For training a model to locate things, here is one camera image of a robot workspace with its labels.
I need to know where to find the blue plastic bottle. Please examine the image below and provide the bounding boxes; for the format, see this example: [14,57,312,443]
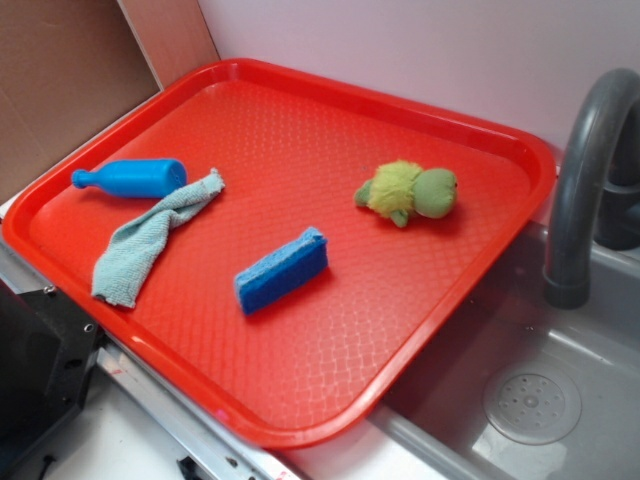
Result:
[71,159,187,198]

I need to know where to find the light green cloth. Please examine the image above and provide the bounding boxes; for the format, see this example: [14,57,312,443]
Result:
[91,168,225,309]

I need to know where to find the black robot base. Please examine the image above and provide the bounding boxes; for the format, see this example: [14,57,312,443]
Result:
[1,284,103,479]

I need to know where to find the brown cardboard panel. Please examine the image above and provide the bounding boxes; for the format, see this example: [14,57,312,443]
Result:
[1,1,219,201]

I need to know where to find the blue sponge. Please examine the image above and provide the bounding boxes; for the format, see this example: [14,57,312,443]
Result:
[234,227,329,315]

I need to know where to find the grey plastic sink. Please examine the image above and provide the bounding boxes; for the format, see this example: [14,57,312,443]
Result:
[368,219,640,480]

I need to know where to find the green plush turtle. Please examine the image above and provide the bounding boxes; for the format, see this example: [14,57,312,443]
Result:
[354,160,458,228]

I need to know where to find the red plastic tray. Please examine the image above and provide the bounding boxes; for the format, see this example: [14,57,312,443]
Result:
[2,60,556,450]

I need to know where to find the grey toy faucet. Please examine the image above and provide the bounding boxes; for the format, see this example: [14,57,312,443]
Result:
[543,68,639,309]

